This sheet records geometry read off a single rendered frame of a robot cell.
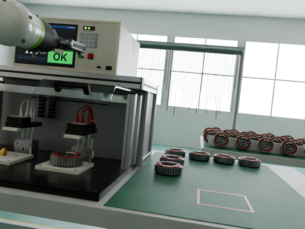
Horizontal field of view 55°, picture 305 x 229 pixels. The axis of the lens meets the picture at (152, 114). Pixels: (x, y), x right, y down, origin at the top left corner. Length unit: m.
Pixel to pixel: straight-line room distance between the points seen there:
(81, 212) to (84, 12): 7.67
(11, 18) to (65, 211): 0.48
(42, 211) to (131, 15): 7.26
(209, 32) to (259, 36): 1.17
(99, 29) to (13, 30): 0.50
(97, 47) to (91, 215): 0.65
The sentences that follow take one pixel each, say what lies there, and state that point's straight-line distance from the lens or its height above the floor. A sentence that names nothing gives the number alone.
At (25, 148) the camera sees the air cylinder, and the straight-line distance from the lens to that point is 1.30.
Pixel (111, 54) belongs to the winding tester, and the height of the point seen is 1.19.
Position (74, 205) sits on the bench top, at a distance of 0.82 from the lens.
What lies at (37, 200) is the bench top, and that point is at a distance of 0.86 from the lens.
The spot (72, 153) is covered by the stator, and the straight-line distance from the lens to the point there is 1.11.
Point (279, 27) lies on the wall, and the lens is 7.83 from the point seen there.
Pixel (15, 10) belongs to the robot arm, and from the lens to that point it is 0.78.
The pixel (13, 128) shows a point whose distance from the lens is 1.20.
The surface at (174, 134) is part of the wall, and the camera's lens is 7.43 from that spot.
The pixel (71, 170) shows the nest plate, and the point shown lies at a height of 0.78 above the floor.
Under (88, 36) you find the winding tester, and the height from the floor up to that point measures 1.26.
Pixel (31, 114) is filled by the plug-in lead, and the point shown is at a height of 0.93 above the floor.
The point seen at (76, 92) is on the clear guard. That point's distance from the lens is 0.92.
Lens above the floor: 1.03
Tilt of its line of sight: 2 degrees down
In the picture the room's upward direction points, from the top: 6 degrees clockwise
